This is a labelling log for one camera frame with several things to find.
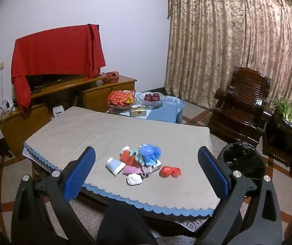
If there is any blue tablecloth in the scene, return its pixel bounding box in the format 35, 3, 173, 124
106, 92, 186, 124

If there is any red cloth cover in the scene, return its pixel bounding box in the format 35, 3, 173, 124
11, 24, 106, 115

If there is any black bagged trash bin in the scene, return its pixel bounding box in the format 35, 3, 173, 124
217, 142, 267, 182

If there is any white power strip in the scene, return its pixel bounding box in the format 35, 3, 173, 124
0, 99, 16, 113

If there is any white cardboard box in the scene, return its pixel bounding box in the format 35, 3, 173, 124
53, 105, 65, 119

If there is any grey tablecloth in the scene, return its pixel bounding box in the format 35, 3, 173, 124
23, 106, 219, 216

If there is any white paper ball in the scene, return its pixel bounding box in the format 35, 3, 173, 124
126, 173, 143, 186

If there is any dark wooden side table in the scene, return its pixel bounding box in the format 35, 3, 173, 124
262, 112, 292, 182

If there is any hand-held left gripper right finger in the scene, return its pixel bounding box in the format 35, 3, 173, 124
198, 146, 282, 245

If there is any white blue carton box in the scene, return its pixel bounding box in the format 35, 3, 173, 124
146, 159, 162, 170

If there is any white blue paper cup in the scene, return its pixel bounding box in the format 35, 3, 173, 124
106, 157, 126, 176

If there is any green potted plant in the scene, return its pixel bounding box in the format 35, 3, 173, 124
272, 97, 292, 141

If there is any orange ribbed cloth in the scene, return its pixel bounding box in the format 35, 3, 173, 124
120, 150, 143, 169

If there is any pink pouch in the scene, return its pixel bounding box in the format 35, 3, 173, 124
123, 165, 144, 175

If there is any white cable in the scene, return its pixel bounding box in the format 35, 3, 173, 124
0, 69, 7, 105

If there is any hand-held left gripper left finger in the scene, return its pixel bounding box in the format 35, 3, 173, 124
11, 146, 97, 245

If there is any beige patterned curtain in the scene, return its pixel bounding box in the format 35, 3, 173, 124
164, 0, 292, 115

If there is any red basket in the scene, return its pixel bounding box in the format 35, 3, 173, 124
100, 71, 119, 83

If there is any glass fruit bowl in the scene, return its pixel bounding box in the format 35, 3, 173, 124
136, 92, 166, 109

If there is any wooden television cabinet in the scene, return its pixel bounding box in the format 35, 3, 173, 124
0, 75, 137, 156

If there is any black television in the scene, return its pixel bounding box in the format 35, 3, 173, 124
26, 74, 85, 92

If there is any red plastic bag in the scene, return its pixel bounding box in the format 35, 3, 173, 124
159, 166, 182, 178

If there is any red patterned packet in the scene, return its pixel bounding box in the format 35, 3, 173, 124
107, 90, 131, 107

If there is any glass dish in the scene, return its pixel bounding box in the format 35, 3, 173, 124
108, 99, 137, 110

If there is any blue quilted table cover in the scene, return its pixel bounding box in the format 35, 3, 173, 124
80, 191, 210, 233

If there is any blue plastic bag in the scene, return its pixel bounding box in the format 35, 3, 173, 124
139, 144, 162, 164

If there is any teal plastic piece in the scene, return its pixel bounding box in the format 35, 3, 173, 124
129, 147, 146, 167

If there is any dark wooden armchair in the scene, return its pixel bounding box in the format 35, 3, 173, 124
207, 67, 274, 148

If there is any person's leg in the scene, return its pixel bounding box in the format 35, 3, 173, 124
96, 196, 159, 245

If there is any gold tissue box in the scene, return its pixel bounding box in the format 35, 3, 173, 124
131, 105, 147, 117

